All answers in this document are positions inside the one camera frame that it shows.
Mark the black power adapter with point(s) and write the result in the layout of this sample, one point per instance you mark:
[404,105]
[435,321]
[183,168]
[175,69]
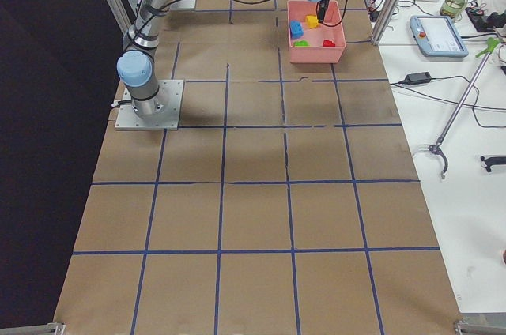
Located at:
[417,78]

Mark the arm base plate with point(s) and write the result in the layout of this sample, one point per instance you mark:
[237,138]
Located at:
[161,112]

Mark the reacher grabber tool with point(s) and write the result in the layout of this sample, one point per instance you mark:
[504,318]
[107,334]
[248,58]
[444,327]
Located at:
[435,148]

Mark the teach pendant tablet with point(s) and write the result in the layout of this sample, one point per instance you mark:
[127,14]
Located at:
[436,36]

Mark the blue three-stud block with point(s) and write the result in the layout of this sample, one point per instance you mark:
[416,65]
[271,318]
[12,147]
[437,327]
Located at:
[296,30]

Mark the yellow block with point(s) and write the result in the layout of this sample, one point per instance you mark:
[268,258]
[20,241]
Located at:
[311,21]

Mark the red block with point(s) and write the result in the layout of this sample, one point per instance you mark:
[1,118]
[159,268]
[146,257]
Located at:
[328,43]

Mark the green block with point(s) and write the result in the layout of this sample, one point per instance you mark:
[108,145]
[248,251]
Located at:
[301,43]

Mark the pink plastic box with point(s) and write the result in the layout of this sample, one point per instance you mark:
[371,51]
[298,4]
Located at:
[297,10]

